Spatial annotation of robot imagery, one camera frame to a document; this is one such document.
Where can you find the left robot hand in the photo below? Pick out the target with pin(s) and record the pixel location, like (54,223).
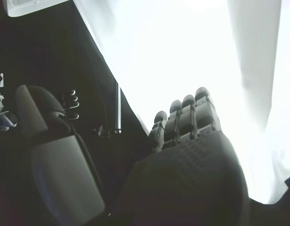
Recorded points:
(182,176)

